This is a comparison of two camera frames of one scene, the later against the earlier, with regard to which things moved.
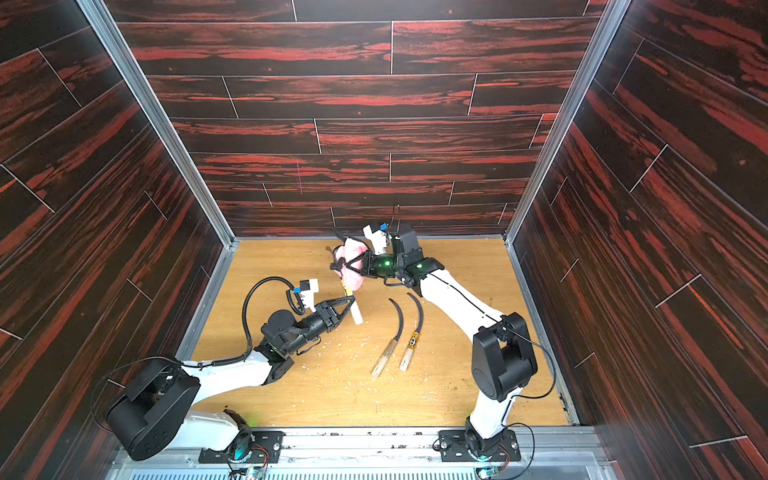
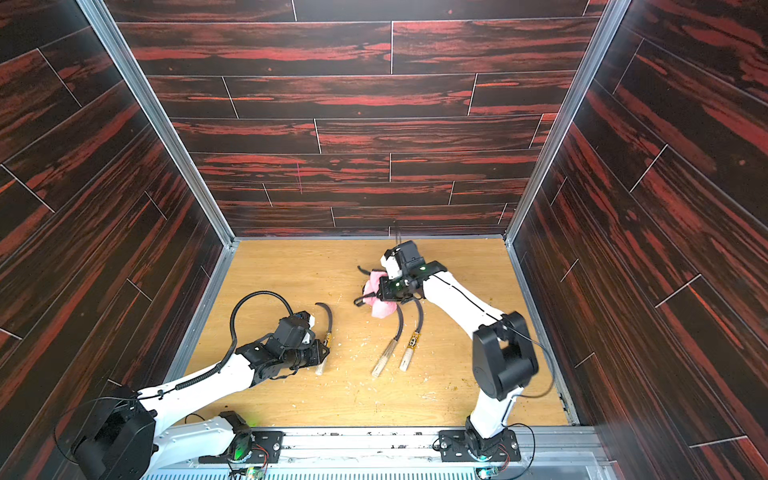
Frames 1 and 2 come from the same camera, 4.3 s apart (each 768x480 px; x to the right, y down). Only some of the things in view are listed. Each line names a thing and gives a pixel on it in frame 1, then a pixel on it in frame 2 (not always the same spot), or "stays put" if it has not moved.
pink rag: (349, 262) to (379, 308)
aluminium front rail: (382, 453) stays put
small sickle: (354, 307) to (330, 335)
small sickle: (387, 353) stays put
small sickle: (414, 341) stays put
